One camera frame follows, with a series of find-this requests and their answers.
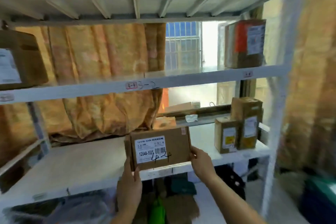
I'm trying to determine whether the person's right hand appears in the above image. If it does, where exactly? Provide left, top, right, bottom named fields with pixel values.
left=190, top=146, right=218, bottom=184

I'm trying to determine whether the person's left hand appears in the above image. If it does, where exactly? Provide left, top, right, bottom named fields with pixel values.
left=117, top=157, right=143, bottom=214

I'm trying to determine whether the brown labelled cardboard box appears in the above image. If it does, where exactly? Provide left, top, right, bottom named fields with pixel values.
left=124, top=126, right=192, bottom=172

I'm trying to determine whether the person's right forearm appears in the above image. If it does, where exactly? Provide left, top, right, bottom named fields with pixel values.
left=206, top=174, right=267, bottom=224

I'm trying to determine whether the person's left forearm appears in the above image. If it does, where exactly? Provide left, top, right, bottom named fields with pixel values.
left=110, top=205, right=142, bottom=224

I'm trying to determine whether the small brown cardboard box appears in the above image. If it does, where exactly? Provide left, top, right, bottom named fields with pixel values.
left=214, top=117, right=239, bottom=154

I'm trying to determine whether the teal cloth bag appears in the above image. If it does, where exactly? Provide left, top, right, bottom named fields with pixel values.
left=165, top=174, right=197, bottom=197

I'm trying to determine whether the green plastic bottle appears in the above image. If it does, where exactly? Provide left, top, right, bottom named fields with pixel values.
left=150, top=197, right=166, bottom=224

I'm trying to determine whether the small tan cardboard box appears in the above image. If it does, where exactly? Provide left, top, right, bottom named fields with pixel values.
left=153, top=116, right=177, bottom=130

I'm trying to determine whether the black bag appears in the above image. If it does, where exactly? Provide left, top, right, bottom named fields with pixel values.
left=214, top=164, right=247, bottom=201

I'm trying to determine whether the flat cardboard piece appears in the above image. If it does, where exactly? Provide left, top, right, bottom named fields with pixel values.
left=165, top=101, right=194, bottom=113

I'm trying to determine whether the tall brown cardboard box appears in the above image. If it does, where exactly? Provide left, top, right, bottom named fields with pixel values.
left=230, top=97, right=264, bottom=150

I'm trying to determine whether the white metal shelving rack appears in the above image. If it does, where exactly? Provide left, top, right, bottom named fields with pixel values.
left=0, top=0, right=310, bottom=224

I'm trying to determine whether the grey plastic bag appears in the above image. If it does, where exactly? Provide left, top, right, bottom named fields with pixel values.
left=3, top=192, right=116, bottom=224

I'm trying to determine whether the window with metal grille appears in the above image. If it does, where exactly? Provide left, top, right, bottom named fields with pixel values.
left=165, top=21, right=227, bottom=73

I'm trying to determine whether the cardboard box with orange tape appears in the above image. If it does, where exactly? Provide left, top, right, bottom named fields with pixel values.
left=224, top=19, right=267, bottom=69

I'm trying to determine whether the orange patterned curtain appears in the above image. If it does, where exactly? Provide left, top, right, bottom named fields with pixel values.
left=0, top=0, right=167, bottom=169

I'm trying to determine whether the blue and green bin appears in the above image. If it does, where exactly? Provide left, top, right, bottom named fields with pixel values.
left=299, top=175, right=336, bottom=224

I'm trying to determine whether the tan side curtain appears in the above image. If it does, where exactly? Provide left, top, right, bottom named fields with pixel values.
left=276, top=0, right=336, bottom=177

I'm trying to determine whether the large brown cardboard box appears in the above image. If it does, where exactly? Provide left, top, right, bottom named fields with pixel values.
left=0, top=29, right=49, bottom=91

